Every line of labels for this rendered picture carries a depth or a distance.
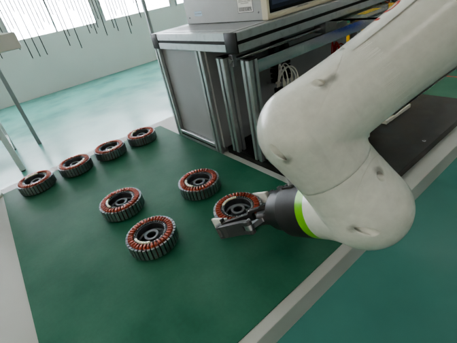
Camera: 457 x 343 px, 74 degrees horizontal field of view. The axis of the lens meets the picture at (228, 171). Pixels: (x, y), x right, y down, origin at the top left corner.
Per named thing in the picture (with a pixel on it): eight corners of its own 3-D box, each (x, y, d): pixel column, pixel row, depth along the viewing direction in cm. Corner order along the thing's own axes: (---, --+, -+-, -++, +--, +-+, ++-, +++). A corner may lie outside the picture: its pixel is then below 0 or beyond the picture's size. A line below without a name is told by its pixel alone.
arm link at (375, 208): (414, 276, 33) (447, 203, 37) (347, 195, 30) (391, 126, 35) (322, 260, 45) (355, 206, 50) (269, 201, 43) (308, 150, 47)
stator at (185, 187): (208, 173, 90) (205, 162, 88) (228, 188, 82) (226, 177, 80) (174, 189, 86) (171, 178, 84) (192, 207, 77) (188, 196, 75)
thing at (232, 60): (364, 17, 109) (364, 7, 107) (232, 67, 80) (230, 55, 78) (360, 17, 110) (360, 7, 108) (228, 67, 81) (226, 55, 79)
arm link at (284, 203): (313, 255, 45) (351, 223, 49) (279, 185, 44) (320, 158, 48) (289, 251, 50) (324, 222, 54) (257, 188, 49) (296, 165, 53)
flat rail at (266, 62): (384, 20, 104) (385, 10, 102) (252, 75, 75) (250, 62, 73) (381, 20, 105) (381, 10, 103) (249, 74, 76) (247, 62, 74)
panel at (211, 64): (345, 83, 128) (347, 3, 113) (225, 148, 98) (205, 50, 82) (343, 83, 129) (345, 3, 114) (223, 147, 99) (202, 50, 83)
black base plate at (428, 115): (477, 107, 96) (479, 101, 94) (363, 211, 66) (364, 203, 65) (343, 89, 129) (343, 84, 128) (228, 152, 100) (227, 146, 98)
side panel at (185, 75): (228, 150, 101) (208, 48, 84) (222, 154, 99) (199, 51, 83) (185, 131, 121) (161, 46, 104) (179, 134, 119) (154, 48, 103)
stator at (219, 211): (273, 215, 69) (272, 203, 68) (236, 242, 64) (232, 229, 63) (242, 196, 78) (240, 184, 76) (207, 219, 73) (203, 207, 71)
